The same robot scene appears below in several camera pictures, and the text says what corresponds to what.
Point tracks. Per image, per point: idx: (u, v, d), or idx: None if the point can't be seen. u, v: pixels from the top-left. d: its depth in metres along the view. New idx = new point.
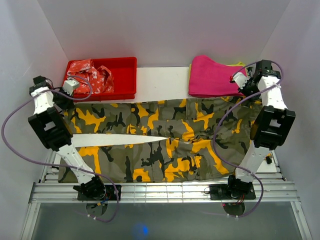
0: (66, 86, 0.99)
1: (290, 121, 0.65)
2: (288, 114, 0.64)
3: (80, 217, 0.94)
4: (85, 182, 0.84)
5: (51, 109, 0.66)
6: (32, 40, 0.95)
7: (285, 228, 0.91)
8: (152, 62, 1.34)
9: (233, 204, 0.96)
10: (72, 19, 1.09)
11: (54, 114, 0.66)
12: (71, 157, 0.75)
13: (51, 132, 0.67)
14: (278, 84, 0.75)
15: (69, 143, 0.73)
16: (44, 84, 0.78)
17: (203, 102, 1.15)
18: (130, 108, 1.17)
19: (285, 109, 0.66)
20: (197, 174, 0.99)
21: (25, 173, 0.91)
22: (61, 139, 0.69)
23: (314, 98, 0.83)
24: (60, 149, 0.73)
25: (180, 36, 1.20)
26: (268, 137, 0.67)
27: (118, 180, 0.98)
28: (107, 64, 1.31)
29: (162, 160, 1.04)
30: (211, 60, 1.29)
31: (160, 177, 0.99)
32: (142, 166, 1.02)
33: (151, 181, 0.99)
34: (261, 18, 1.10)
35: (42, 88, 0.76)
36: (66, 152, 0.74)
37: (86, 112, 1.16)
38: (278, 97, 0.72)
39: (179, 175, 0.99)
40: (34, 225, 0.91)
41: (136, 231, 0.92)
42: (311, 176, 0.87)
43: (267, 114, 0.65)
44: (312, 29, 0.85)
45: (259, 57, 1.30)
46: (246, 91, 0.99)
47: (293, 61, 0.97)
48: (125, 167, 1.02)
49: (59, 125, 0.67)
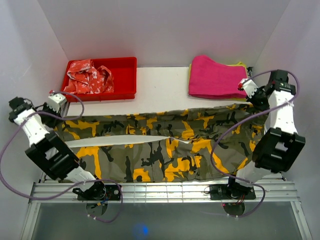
0: (51, 102, 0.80)
1: (298, 147, 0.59)
2: (296, 140, 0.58)
3: (80, 217, 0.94)
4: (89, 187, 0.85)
5: (50, 135, 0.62)
6: (33, 40, 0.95)
7: (284, 229, 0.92)
8: (152, 62, 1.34)
9: (233, 204, 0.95)
10: (72, 18, 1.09)
11: (54, 142, 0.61)
12: (79, 176, 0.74)
13: (54, 160, 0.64)
14: (291, 102, 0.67)
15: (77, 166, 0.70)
16: (27, 106, 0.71)
17: (207, 111, 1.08)
18: (126, 116, 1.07)
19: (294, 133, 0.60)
20: (198, 173, 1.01)
21: (25, 174, 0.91)
22: (69, 165, 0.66)
23: (314, 98, 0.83)
24: (68, 174, 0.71)
25: (180, 36, 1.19)
26: (271, 163, 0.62)
27: (119, 180, 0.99)
28: (107, 64, 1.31)
29: (162, 160, 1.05)
30: (211, 60, 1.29)
31: (160, 177, 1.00)
32: (142, 166, 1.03)
33: (152, 181, 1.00)
34: (261, 18, 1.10)
35: (27, 111, 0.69)
36: (74, 174, 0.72)
37: (78, 121, 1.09)
38: (289, 117, 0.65)
39: (179, 175, 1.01)
40: (35, 225, 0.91)
41: (136, 231, 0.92)
42: (311, 176, 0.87)
43: (272, 138, 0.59)
44: (312, 29, 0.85)
45: (259, 57, 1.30)
46: (255, 101, 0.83)
47: (293, 61, 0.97)
48: (125, 166, 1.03)
49: (62, 151, 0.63)
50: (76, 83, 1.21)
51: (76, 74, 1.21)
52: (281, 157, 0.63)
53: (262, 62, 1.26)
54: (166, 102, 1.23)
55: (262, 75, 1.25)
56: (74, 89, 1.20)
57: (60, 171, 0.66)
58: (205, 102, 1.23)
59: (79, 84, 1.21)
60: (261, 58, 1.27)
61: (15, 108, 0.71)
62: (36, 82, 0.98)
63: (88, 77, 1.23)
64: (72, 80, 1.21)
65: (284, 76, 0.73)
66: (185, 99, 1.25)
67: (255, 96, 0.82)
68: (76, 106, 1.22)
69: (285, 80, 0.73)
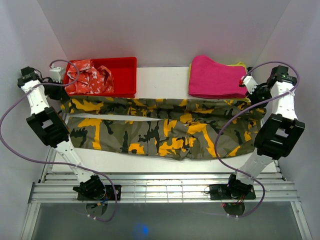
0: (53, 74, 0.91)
1: (299, 132, 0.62)
2: (296, 125, 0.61)
3: (79, 217, 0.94)
4: (85, 180, 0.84)
5: (49, 109, 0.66)
6: (32, 39, 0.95)
7: (285, 229, 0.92)
8: (152, 62, 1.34)
9: (233, 204, 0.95)
10: (72, 18, 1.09)
11: (52, 115, 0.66)
12: (69, 154, 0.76)
13: (49, 131, 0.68)
14: (293, 91, 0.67)
15: (67, 140, 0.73)
16: (34, 76, 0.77)
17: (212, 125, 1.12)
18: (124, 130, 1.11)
19: (294, 119, 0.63)
20: (190, 151, 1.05)
21: (24, 173, 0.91)
22: (61, 138, 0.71)
23: (314, 98, 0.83)
24: (58, 146, 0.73)
25: (179, 36, 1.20)
26: (273, 146, 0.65)
27: (115, 149, 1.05)
28: (107, 64, 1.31)
29: (158, 137, 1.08)
30: (211, 60, 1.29)
31: (154, 152, 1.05)
32: (138, 141, 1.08)
33: (145, 154, 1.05)
34: (261, 18, 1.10)
35: (33, 81, 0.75)
36: (64, 149, 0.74)
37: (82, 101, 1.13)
38: (290, 105, 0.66)
39: (172, 151, 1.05)
40: (34, 226, 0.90)
41: (136, 231, 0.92)
42: (311, 176, 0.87)
43: (275, 123, 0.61)
44: (312, 29, 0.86)
45: (259, 57, 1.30)
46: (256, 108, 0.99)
47: (293, 60, 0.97)
48: (123, 139, 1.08)
49: (57, 124, 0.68)
50: (76, 83, 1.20)
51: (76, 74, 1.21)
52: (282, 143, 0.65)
53: (262, 62, 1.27)
54: None
55: (262, 75, 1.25)
56: (75, 89, 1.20)
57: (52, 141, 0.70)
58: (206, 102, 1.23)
59: (79, 84, 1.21)
60: (261, 58, 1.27)
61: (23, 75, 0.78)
62: None
63: (88, 77, 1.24)
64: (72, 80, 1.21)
65: (286, 69, 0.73)
66: None
67: (255, 92, 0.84)
68: None
69: (286, 73, 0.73)
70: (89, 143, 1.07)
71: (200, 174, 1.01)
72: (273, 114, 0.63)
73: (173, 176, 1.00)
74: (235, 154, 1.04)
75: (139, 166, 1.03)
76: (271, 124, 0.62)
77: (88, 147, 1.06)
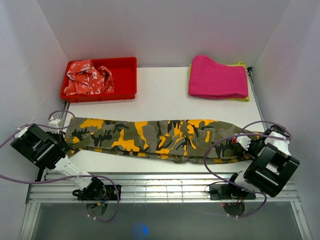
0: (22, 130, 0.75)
1: (291, 168, 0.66)
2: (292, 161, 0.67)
3: (79, 217, 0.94)
4: (87, 186, 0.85)
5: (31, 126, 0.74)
6: (31, 40, 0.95)
7: (285, 229, 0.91)
8: (152, 62, 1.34)
9: (233, 204, 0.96)
10: (71, 19, 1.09)
11: (35, 130, 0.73)
12: (69, 168, 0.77)
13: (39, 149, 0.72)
14: (287, 140, 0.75)
15: (63, 155, 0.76)
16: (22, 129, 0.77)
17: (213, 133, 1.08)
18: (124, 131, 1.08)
19: (289, 155, 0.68)
20: (191, 156, 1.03)
21: (23, 174, 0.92)
22: (53, 153, 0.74)
23: (314, 98, 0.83)
24: (56, 166, 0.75)
25: (179, 36, 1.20)
26: (266, 178, 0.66)
27: (115, 152, 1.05)
28: (107, 64, 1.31)
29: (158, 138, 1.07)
30: (211, 60, 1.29)
31: (155, 154, 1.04)
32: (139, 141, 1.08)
33: (146, 157, 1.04)
34: (261, 17, 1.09)
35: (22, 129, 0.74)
36: (63, 165, 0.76)
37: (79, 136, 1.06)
38: (284, 149, 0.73)
39: (174, 155, 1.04)
40: (35, 225, 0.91)
41: (136, 231, 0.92)
42: (311, 176, 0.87)
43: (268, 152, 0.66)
44: (312, 29, 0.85)
45: (259, 57, 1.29)
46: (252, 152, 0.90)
47: (294, 59, 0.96)
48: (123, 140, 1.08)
49: (44, 137, 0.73)
50: (76, 84, 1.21)
51: (76, 74, 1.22)
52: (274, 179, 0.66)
53: (262, 61, 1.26)
54: (166, 102, 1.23)
55: (262, 75, 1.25)
56: (75, 89, 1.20)
57: (46, 159, 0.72)
58: (206, 102, 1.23)
59: (79, 84, 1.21)
60: (261, 58, 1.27)
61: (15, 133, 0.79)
62: (34, 82, 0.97)
63: (88, 77, 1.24)
64: (72, 80, 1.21)
65: (282, 129, 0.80)
66: (185, 99, 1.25)
67: (251, 146, 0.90)
68: (77, 106, 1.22)
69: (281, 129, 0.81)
70: None
71: (200, 174, 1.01)
72: (269, 145, 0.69)
73: (173, 176, 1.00)
74: (237, 160, 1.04)
75: (140, 167, 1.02)
76: (266, 153, 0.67)
77: (89, 149, 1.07)
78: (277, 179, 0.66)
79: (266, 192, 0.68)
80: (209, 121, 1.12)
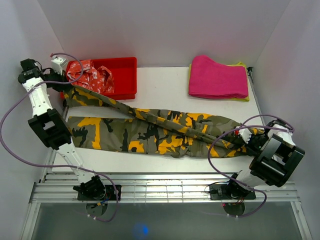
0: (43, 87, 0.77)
1: (298, 157, 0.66)
2: (298, 149, 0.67)
3: (79, 217, 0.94)
4: (85, 182, 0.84)
5: (52, 111, 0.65)
6: (33, 39, 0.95)
7: (285, 229, 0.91)
8: (152, 62, 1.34)
9: (233, 204, 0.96)
10: (72, 19, 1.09)
11: (55, 117, 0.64)
12: (71, 156, 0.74)
13: (51, 132, 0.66)
14: (290, 131, 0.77)
15: (70, 142, 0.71)
16: (35, 73, 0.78)
17: (210, 130, 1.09)
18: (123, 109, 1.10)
19: (294, 145, 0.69)
20: (189, 149, 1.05)
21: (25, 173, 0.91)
22: (62, 140, 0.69)
23: (314, 98, 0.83)
24: (60, 148, 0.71)
25: (180, 36, 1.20)
26: (275, 169, 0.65)
27: (115, 149, 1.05)
28: (107, 64, 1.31)
29: (158, 135, 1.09)
30: (211, 60, 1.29)
31: (154, 149, 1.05)
32: (138, 139, 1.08)
33: (145, 152, 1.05)
34: (261, 18, 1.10)
35: (35, 79, 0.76)
36: (66, 151, 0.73)
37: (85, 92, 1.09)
38: (287, 138, 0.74)
39: (172, 149, 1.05)
40: (35, 225, 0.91)
41: (136, 231, 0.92)
42: (310, 176, 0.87)
43: (273, 143, 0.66)
44: (312, 29, 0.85)
45: (259, 57, 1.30)
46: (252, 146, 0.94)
47: (294, 59, 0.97)
48: (123, 138, 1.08)
49: (59, 126, 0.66)
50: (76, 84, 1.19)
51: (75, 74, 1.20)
52: (282, 168, 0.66)
53: (262, 62, 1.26)
54: (166, 102, 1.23)
55: (262, 75, 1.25)
56: None
57: (54, 143, 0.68)
58: (206, 102, 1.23)
59: (79, 84, 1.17)
60: (261, 58, 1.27)
61: (25, 69, 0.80)
62: None
63: (88, 77, 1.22)
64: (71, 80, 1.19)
65: (283, 121, 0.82)
66: (185, 99, 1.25)
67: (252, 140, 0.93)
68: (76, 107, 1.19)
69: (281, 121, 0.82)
70: (89, 143, 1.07)
71: (200, 174, 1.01)
72: (275, 135, 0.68)
73: (173, 176, 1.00)
74: (234, 154, 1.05)
75: (141, 166, 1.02)
76: (271, 144, 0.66)
77: (88, 147, 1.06)
78: (283, 169, 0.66)
79: (272, 182, 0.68)
80: (207, 115, 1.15)
